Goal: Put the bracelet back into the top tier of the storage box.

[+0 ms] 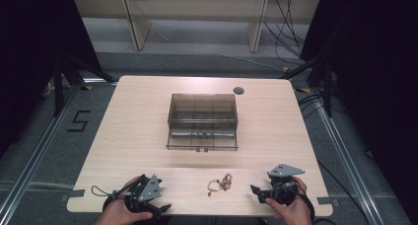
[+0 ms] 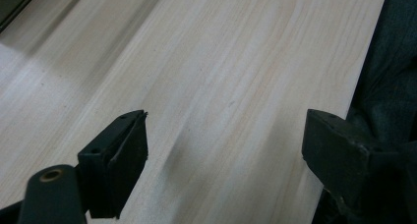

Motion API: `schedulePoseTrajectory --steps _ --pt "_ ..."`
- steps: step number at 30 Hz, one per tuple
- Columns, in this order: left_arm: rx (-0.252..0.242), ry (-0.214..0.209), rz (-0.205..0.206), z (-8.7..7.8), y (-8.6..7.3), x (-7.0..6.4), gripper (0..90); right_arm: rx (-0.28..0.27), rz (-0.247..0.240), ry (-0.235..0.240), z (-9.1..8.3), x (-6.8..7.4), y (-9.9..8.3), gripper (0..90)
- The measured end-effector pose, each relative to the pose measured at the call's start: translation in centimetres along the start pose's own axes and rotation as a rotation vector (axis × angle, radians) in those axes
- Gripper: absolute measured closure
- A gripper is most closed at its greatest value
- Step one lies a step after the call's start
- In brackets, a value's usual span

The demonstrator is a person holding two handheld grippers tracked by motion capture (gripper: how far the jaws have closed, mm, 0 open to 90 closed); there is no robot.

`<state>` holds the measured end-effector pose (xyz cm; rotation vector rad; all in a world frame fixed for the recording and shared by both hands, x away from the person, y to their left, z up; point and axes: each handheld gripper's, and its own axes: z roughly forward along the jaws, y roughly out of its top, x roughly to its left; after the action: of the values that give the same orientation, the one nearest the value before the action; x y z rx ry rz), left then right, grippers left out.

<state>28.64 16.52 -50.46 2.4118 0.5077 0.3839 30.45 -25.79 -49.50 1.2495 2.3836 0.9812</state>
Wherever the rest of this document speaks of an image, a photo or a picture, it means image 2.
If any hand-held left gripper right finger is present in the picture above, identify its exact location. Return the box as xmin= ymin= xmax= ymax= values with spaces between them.
xmin=301 ymin=108 xmax=417 ymax=224

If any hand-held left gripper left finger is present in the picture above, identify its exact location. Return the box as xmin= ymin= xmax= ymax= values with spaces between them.
xmin=77 ymin=109 xmax=149 ymax=220

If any dark grey cloth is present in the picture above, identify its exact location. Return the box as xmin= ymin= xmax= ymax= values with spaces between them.
xmin=345 ymin=0 xmax=417 ymax=149

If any dark flat panel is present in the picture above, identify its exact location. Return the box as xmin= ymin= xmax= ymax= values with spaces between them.
xmin=0 ymin=0 xmax=43 ymax=33

